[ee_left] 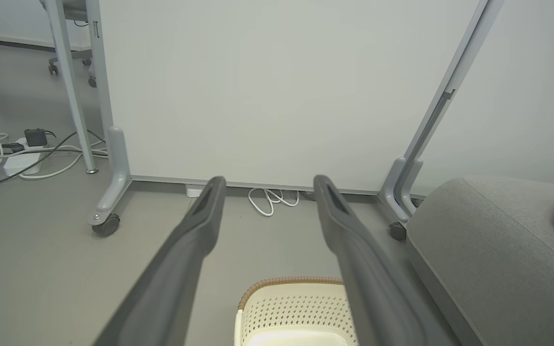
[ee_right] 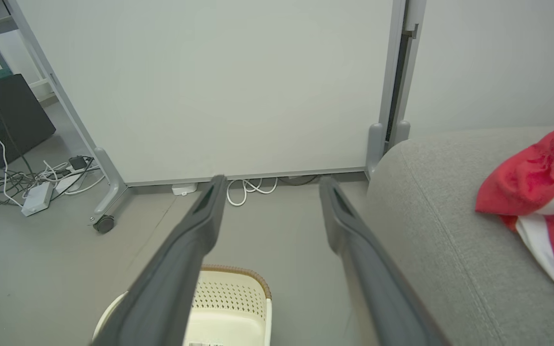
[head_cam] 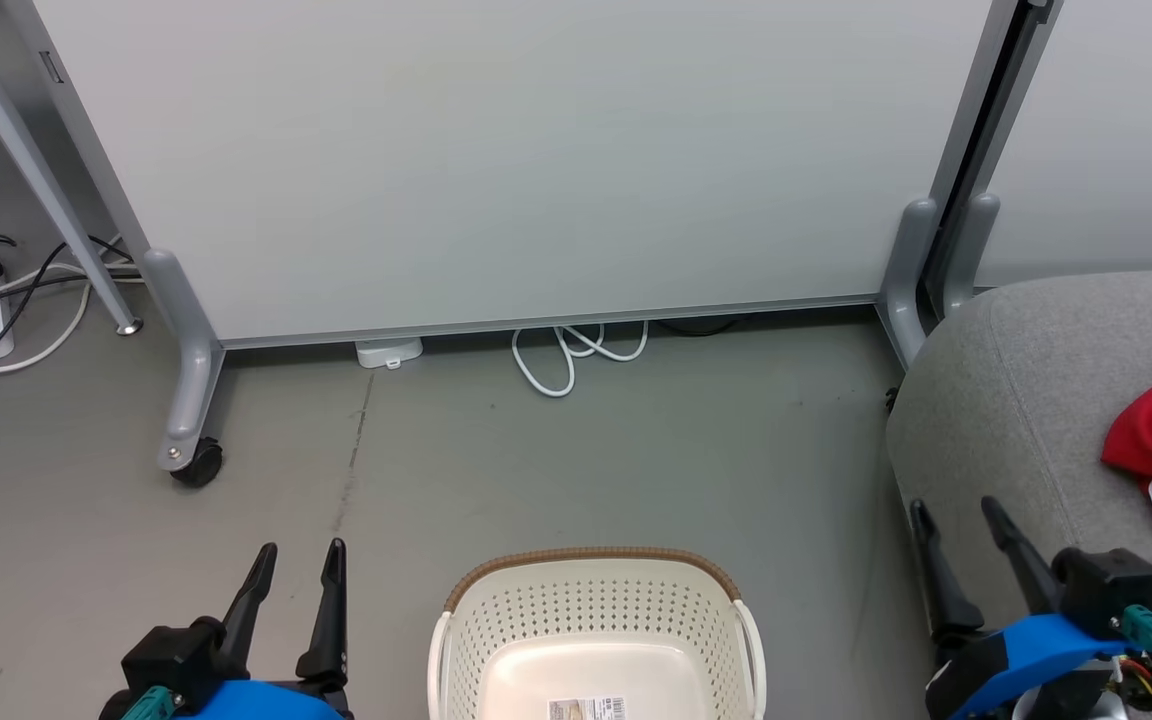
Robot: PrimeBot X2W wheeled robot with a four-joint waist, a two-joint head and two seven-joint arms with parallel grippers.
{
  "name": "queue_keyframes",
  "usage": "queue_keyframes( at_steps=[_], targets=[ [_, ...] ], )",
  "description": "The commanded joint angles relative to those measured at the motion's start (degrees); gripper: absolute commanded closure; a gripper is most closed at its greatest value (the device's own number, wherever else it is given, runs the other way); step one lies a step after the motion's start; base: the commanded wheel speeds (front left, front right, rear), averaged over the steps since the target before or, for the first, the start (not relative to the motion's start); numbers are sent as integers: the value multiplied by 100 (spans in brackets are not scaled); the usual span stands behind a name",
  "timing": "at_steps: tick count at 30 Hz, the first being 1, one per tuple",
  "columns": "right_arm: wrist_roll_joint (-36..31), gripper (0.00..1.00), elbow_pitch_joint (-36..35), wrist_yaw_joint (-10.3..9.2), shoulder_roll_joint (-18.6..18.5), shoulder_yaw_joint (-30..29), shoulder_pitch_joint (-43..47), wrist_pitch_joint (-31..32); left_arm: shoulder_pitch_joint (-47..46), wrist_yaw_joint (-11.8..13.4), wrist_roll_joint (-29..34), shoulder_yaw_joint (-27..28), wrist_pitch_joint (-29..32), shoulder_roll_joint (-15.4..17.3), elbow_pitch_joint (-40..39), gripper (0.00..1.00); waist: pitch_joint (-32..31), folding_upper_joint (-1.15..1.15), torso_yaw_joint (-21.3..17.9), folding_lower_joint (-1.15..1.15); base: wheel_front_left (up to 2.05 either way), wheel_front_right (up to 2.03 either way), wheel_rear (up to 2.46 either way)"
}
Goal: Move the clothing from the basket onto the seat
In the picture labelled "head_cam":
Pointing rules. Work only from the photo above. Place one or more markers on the wide white partition panel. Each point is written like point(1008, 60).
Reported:
point(536, 150)

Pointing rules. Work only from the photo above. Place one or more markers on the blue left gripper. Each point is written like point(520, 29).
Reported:
point(266, 702)

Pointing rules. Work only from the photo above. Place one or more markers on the small white adapter box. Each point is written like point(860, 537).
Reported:
point(389, 352)

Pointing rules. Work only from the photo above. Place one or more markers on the grey metal table leg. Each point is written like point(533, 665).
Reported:
point(46, 190)

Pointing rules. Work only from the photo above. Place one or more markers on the narrow white partition panel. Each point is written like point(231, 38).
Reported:
point(1106, 130)

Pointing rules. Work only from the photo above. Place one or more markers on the paper label sticker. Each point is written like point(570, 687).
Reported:
point(586, 709)

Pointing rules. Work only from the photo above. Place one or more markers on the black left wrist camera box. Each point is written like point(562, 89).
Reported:
point(171, 660)

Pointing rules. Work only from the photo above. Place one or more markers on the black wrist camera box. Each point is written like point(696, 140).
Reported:
point(171, 660)
point(1106, 590)

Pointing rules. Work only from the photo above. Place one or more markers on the cream perforated laundry basket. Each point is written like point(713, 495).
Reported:
point(596, 620)

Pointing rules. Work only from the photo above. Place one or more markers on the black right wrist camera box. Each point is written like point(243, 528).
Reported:
point(1106, 590)

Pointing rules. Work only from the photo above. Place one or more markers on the black caster wheel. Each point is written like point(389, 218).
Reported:
point(198, 464)

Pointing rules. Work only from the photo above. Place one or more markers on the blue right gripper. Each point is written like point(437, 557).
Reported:
point(1026, 650)

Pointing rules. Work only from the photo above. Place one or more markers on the grey fabric sofa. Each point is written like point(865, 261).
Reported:
point(1016, 400)

